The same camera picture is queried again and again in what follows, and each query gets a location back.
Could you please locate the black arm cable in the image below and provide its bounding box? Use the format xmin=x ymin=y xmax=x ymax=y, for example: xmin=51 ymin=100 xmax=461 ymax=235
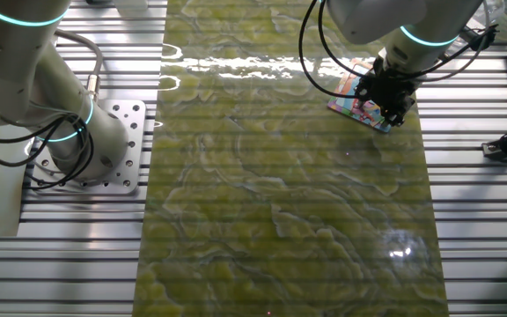
xmin=298 ymin=0 xmax=363 ymax=100
xmin=317 ymin=0 xmax=492 ymax=84

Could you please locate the bus picture puzzle board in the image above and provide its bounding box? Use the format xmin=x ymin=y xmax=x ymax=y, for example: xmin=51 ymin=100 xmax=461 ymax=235
xmin=327 ymin=57 xmax=393 ymax=134

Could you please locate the green marble pattern mat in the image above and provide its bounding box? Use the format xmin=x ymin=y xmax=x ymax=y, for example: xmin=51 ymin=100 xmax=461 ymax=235
xmin=132 ymin=0 xmax=451 ymax=317

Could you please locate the black cable bundle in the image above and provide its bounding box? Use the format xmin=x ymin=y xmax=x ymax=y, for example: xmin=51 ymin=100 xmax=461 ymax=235
xmin=0 ymin=90 xmax=96 ymax=191

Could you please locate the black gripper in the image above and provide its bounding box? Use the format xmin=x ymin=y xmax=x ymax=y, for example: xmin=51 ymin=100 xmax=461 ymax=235
xmin=354 ymin=56 xmax=418 ymax=129

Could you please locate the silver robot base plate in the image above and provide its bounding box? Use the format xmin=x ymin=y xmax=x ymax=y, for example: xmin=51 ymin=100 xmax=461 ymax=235
xmin=28 ymin=99 xmax=148 ymax=196

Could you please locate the grey hose with metal connector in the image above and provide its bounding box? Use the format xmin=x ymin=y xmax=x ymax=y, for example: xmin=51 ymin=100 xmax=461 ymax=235
xmin=55 ymin=28 xmax=105 ymax=103

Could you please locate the clear plastic cup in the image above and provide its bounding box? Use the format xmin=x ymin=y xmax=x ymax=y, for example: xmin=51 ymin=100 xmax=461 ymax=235
xmin=477 ymin=0 xmax=506 ymax=27

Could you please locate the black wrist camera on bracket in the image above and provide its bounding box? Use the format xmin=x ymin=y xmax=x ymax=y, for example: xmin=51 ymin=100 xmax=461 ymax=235
xmin=467 ymin=24 xmax=500 ymax=52

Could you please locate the colourful jigsaw puzzle piece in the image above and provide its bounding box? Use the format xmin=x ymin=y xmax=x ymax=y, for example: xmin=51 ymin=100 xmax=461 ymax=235
xmin=352 ymin=99 xmax=385 ymax=124

